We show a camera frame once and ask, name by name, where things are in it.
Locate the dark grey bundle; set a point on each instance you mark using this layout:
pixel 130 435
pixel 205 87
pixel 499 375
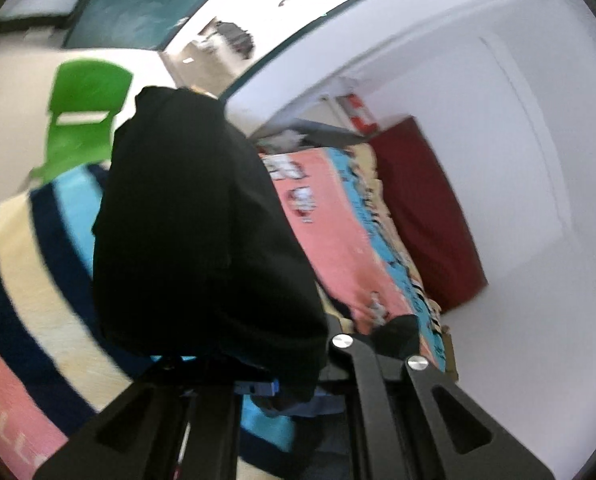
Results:
pixel 237 37

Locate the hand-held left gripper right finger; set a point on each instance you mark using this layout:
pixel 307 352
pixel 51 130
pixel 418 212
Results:
pixel 365 375

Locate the dark green door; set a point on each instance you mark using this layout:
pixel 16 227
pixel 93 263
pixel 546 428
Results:
pixel 137 5

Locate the cartoon cat striped printed blanket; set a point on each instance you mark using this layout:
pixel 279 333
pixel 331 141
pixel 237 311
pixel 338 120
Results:
pixel 37 280

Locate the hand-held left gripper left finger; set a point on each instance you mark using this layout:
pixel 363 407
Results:
pixel 256 388

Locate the green plastic chair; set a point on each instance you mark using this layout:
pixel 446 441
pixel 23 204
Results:
pixel 80 125

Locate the dark red headboard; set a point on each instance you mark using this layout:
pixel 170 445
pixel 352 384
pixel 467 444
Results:
pixel 428 220

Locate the black padded jacket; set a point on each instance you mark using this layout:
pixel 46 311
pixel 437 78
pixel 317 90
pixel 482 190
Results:
pixel 197 240

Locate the red box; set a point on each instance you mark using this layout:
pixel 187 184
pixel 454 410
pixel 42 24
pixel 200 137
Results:
pixel 360 112

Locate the grey leaning board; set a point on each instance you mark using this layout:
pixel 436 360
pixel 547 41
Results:
pixel 328 132

